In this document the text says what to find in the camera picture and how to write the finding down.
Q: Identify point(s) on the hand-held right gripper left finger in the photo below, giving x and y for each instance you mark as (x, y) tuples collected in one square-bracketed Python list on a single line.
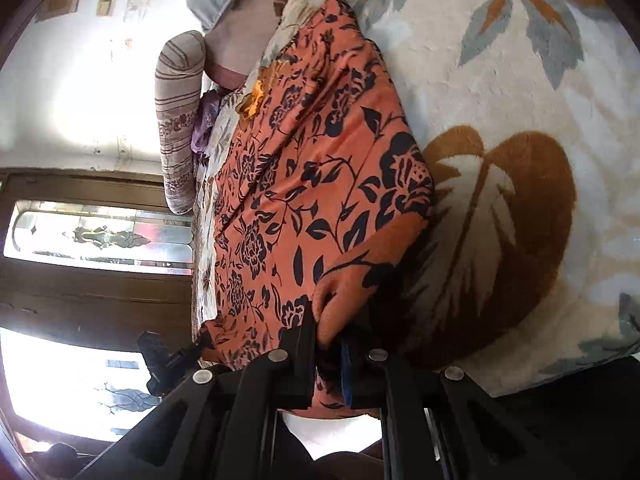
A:
[(299, 360)]

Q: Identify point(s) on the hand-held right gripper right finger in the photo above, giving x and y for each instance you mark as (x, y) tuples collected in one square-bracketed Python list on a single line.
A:
[(346, 375)]

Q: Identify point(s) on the orange floral cloth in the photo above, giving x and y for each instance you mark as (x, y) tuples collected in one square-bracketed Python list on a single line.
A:
[(310, 160)]

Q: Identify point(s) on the bright glass door panel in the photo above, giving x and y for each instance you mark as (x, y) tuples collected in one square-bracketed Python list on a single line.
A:
[(60, 385)]

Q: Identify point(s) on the brown wooden door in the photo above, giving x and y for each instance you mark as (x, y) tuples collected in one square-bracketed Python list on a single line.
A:
[(90, 300)]

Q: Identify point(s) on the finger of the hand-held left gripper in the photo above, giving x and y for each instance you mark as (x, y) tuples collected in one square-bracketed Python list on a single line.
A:
[(189, 353)]

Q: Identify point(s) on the pink bed sheet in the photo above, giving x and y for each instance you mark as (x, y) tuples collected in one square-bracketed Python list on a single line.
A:
[(235, 45)]

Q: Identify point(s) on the stained glass door panel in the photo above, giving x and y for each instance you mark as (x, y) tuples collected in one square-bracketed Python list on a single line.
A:
[(100, 235)]

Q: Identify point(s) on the cream leaf-print fleece blanket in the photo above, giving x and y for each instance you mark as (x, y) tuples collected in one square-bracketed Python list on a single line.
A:
[(525, 85)]

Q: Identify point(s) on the striped floral bolster pillow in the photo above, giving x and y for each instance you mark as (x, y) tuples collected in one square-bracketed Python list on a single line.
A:
[(177, 120)]

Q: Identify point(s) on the purple cloth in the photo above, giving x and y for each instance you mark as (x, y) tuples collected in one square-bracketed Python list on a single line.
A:
[(202, 130)]

